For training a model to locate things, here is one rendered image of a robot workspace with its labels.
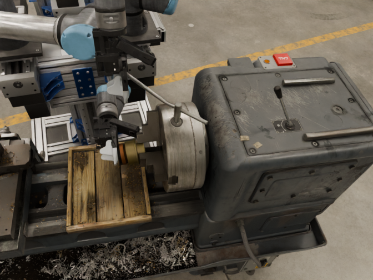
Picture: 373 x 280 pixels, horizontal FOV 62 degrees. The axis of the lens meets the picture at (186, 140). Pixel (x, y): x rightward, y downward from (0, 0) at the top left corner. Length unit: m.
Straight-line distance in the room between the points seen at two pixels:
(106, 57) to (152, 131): 0.34
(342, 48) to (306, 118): 2.95
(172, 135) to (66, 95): 0.78
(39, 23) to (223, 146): 0.70
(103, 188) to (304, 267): 1.46
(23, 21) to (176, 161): 0.66
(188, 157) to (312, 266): 1.49
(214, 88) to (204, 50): 2.28
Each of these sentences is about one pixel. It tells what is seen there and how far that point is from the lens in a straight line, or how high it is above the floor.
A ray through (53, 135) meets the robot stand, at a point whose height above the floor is 0.21.
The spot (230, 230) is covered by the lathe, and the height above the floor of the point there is 0.70.
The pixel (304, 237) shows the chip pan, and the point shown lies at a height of 0.54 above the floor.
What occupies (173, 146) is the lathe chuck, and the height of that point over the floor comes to 1.21.
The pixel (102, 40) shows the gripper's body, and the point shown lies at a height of 1.49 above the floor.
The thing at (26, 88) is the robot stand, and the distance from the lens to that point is 1.43.
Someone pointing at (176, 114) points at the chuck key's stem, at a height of 1.28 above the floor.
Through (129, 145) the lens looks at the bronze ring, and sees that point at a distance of 1.09.
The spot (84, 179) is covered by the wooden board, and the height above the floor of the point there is 0.88.
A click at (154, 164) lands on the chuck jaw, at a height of 1.12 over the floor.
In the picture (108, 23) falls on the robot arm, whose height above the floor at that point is 1.54.
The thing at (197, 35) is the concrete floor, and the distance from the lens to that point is 3.57.
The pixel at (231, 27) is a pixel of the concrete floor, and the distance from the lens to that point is 3.79.
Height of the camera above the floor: 2.00
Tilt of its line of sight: 52 degrees down
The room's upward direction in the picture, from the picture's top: 8 degrees clockwise
